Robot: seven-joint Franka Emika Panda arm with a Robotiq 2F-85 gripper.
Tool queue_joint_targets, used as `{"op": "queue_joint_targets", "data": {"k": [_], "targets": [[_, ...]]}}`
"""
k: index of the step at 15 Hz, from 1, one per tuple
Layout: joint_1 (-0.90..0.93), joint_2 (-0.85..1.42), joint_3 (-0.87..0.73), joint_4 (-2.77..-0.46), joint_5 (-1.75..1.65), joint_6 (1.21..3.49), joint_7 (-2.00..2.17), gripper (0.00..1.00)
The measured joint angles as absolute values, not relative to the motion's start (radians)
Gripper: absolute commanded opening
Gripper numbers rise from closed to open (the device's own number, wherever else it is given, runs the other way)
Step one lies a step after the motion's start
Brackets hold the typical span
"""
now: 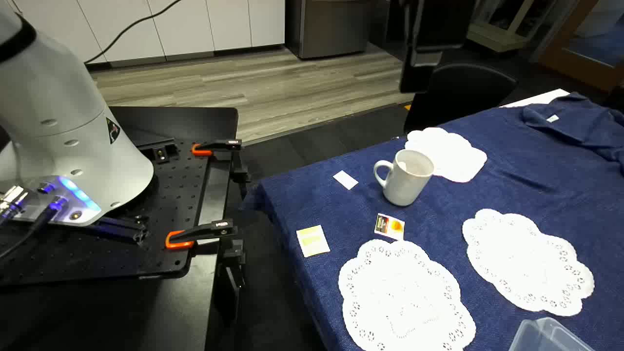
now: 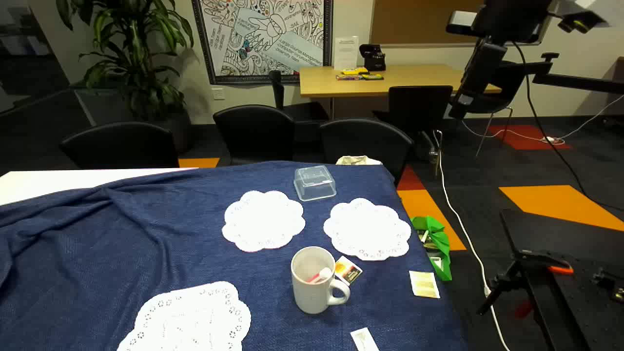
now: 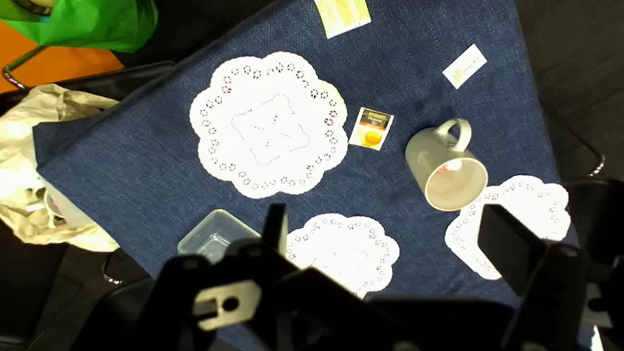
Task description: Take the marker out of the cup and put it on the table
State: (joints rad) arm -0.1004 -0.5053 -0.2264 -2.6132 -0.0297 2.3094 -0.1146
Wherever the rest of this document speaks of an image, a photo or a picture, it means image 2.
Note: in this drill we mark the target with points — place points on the white flange side module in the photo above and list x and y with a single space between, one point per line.
463 21

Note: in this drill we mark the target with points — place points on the small black device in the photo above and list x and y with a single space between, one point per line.
612 284

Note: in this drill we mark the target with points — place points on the light wooden desk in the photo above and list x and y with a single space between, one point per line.
325 83

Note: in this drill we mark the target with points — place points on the white printed sugar sachet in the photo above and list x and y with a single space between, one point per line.
364 341

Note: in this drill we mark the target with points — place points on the green potted plant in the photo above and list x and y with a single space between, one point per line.
140 40

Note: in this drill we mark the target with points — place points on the blue denim table cloth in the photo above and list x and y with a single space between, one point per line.
130 247

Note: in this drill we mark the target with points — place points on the framed whiteboard with drawings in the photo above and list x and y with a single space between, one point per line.
274 33

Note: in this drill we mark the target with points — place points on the orange tea bag packet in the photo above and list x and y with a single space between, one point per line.
350 270

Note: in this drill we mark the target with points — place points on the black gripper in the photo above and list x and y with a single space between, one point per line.
518 21

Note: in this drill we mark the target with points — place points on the yellow item on desk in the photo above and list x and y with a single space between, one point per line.
354 73

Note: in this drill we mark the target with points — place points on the white item at table edge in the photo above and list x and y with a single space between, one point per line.
358 161

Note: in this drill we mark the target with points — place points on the green plastic bag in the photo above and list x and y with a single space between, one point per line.
438 243

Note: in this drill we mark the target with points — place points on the white paper doily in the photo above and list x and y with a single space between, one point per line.
188 319
368 229
265 222

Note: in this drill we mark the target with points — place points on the white marker with red cap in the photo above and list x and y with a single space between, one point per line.
321 278

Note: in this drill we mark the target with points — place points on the black stand board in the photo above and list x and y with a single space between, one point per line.
573 319

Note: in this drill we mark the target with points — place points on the white ceramic mug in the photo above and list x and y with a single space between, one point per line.
309 296

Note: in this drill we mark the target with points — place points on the white paper on wall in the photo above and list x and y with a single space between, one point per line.
344 52

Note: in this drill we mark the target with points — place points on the black desk device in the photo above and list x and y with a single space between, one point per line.
374 58

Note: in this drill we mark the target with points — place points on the clear plastic container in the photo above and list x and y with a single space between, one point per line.
315 185

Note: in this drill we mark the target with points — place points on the black office chair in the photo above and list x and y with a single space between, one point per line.
421 109
364 140
255 134
120 148

